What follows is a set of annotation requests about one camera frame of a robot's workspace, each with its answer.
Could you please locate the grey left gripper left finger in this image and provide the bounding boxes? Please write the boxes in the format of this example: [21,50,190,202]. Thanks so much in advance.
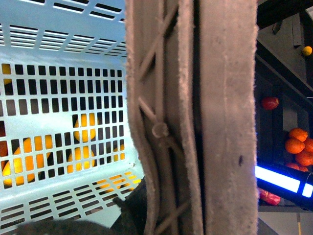
[125,0,203,235]

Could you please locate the red mango upper shelf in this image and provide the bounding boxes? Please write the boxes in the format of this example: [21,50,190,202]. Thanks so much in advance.
[261,96,279,110]

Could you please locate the light blue plastic basket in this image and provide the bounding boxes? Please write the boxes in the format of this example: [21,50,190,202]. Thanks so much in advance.
[0,0,143,235]

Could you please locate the orange fruit pile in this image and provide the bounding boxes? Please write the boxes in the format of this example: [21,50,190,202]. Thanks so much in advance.
[285,128,313,172]

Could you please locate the red mango shelf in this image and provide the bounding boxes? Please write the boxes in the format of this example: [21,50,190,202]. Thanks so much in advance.
[261,96,279,110]
[258,188,281,206]

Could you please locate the black fruit display shelf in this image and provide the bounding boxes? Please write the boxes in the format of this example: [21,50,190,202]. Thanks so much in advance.
[254,0,313,235]

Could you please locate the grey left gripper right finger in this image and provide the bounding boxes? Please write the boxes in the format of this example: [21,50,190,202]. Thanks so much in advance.
[200,0,258,235]

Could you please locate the yellow lemon on shelf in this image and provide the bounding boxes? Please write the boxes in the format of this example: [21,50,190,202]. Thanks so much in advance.
[301,46,313,57]

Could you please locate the red mango lower shelf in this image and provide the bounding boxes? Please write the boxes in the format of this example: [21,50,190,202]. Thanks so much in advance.
[258,188,281,206]

